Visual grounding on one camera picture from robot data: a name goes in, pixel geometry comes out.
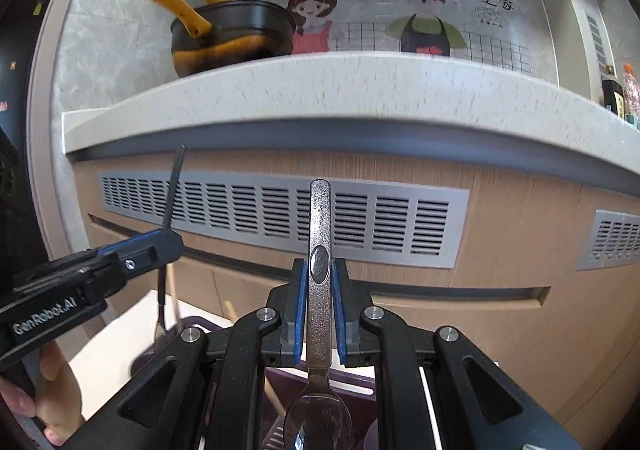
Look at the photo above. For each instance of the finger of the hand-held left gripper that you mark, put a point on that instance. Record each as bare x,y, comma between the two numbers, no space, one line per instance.
150,251

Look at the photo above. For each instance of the silver metal spoon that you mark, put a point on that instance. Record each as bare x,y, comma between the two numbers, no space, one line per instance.
319,230

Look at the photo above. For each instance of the dark soy sauce bottle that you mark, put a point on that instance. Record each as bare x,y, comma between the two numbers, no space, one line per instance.
612,98

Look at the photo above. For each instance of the purple plastic utensil basket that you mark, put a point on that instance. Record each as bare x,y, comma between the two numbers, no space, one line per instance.
361,382

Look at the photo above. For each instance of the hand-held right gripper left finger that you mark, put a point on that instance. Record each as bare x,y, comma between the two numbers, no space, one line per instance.
299,315

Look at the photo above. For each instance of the long silver vent grille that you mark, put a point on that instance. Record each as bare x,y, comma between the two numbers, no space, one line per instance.
390,225

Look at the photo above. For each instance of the white louvred wall vent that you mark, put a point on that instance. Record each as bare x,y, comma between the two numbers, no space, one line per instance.
596,40

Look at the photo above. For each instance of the short silver vent grille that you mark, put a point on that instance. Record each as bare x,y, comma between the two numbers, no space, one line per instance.
612,240

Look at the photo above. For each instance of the cartoon wall sticker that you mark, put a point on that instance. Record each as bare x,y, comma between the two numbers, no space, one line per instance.
425,10

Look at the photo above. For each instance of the wooden kitchen cabinet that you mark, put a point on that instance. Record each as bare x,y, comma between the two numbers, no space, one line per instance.
525,330

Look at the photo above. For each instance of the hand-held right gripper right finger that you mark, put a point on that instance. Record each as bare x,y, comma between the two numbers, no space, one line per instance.
340,315

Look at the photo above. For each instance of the person's left hand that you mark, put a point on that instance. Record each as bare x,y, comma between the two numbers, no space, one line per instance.
60,395

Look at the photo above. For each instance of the black refrigerator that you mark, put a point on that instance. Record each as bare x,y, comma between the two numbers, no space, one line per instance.
22,130

